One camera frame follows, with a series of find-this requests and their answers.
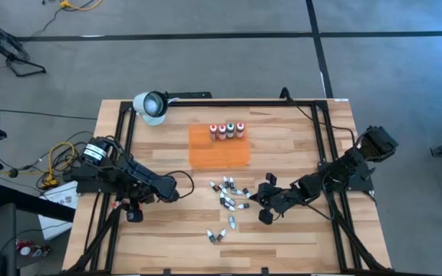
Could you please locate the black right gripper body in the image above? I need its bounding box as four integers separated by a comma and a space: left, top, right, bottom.
259, 172, 302, 226

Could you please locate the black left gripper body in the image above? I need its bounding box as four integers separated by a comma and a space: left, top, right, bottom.
126, 191, 168, 223

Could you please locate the orange mat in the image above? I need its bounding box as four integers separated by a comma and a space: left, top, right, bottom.
188, 123, 252, 169

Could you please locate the white paper sheet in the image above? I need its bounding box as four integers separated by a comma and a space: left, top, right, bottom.
38, 179, 80, 210
36, 214, 74, 242

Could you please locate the black beam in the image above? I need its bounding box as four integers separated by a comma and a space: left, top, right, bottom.
0, 185, 77, 224

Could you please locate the red white packet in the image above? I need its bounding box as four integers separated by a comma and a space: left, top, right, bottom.
15, 239, 52, 258

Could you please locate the white spot lamp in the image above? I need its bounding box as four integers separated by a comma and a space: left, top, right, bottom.
132, 90, 170, 127

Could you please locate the black power strip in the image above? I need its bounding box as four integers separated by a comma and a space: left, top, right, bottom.
165, 90, 213, 100

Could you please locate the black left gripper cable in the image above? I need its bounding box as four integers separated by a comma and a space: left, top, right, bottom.
165, 169, 196, 200

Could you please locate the yellow cable coil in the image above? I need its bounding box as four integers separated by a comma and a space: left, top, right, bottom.
44, 141, 78, 189

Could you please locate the black aluminium table frame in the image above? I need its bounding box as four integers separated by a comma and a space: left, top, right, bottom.
63, 98, 394, 276

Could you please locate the black table cable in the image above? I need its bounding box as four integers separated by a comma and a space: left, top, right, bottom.
280, 87, 378, 133

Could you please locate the yellow floor cable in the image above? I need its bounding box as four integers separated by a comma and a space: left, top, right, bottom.
58, 0, 104, 12

